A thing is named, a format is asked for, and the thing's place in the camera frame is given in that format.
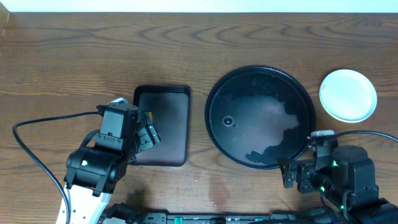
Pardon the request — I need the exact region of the light blue plate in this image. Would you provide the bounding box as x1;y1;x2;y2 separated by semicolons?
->
319;69;377;123

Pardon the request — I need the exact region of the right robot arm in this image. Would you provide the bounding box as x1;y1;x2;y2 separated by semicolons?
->
279;146;397;223

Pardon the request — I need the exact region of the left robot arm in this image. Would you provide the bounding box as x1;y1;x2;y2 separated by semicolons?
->
57;101;160;223

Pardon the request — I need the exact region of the black rectangular water tray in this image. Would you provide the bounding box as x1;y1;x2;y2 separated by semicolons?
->
133;85;190;167

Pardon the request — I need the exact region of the black round tray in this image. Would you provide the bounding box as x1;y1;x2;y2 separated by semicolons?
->
205;65;316;170

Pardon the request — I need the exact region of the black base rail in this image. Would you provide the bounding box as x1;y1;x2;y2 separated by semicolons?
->
98;203;340;224

